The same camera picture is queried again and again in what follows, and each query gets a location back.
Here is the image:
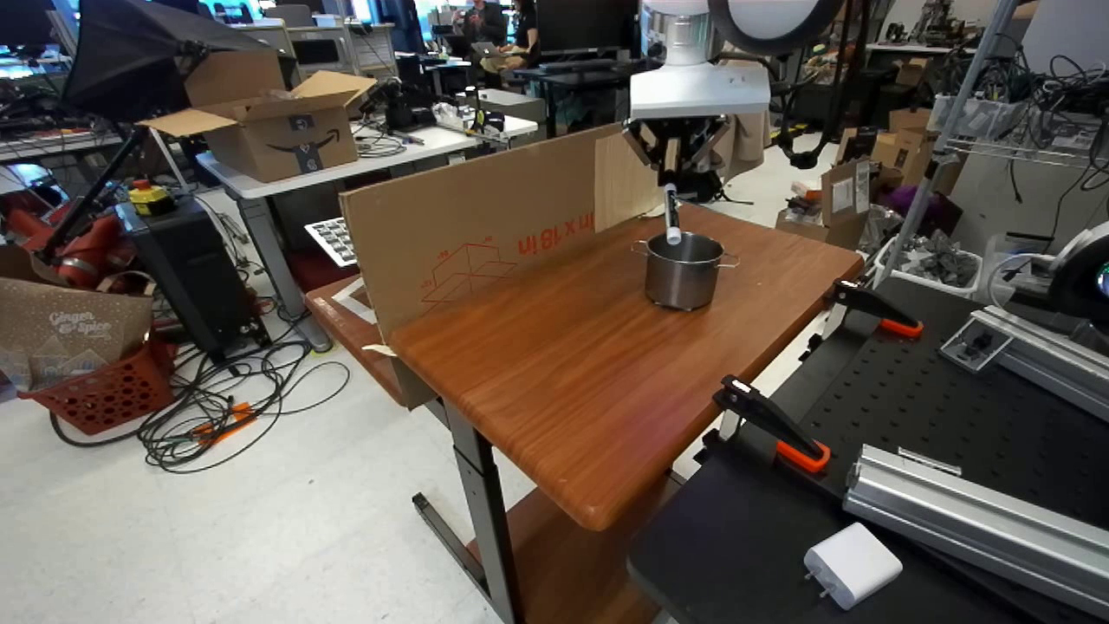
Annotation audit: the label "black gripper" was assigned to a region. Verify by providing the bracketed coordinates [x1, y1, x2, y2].
[626, 115, 729, 208]

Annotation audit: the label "black white dry-erase marker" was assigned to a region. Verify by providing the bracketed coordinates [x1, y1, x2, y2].
[663, 181, 691, 248]

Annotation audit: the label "silver steel pot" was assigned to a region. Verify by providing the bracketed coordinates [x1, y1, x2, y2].
[631, 228, 738, 314]

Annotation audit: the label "brown cardboard backdrop panel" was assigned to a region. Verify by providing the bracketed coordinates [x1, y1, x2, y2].
[336, 122, 670, 345]

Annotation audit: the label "black orange bar clamp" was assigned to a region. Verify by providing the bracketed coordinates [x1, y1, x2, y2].
[709, 375, 835, 480]
[831, 277, 928, 345]

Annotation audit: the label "white work table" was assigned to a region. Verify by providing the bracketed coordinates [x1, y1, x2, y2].
[192, 116, 496, 338]

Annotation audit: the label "black perforated breadboard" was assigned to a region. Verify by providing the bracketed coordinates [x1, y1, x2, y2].
[626, 272, 1109, 624]

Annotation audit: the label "black white checkerboard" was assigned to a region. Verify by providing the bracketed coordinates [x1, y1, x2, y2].
[302, 211, 363, 272]

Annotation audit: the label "black metal table leg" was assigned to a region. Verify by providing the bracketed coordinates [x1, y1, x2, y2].
[408, 396, 527, 624]

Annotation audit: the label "open cardboard shipping box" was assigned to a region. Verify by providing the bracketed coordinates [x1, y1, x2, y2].
[135, 49, 380, 183]

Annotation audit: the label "white power adapter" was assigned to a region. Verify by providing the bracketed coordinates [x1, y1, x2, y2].
[802, 521, 908, 612]

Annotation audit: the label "black equipment box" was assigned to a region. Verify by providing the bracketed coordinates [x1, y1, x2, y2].
[114, 186, 263, 358]

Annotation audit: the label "yellow red emergency stop button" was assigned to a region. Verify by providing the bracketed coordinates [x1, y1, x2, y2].
[121, 174, 179, 224]

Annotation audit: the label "black photo umbrella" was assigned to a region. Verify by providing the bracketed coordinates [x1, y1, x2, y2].
[60, 0, 272, 122]

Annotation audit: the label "red mesh basket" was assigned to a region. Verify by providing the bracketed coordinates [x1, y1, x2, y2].
[25, 337, 179, 441]

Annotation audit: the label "brown paper bag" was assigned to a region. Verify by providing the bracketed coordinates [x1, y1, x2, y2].
[0, 269, 158, 396]

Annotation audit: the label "aluminium rail with bracket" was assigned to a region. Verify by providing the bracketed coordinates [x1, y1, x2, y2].
[936, 300, 1109, 421]

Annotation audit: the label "plain aluminium rail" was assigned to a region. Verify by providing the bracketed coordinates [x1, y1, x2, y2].
[839, 441, 1109, 620]

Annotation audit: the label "black floor cables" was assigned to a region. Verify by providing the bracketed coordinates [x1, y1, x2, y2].
[44, 327, 352, 479]

